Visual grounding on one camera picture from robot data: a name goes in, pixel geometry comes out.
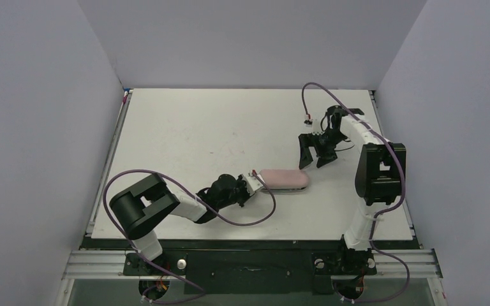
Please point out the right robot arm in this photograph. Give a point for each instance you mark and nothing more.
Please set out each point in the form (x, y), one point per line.
(380, 169)

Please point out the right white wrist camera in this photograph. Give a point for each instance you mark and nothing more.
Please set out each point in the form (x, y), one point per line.
(314, 127)

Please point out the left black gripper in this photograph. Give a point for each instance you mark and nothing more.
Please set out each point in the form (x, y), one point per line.
(244, 190)

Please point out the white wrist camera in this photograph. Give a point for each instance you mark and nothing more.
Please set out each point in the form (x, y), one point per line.
(254, 182)
(314, 127)

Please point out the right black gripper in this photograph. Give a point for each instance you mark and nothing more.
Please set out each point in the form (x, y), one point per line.
(318, 141)

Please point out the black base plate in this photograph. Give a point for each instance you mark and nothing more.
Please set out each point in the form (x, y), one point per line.
(321, 267)

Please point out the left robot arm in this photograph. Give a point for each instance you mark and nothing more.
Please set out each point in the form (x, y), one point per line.
(142, 206)

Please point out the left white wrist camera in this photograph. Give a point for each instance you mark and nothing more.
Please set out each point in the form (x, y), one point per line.
(254, 182)

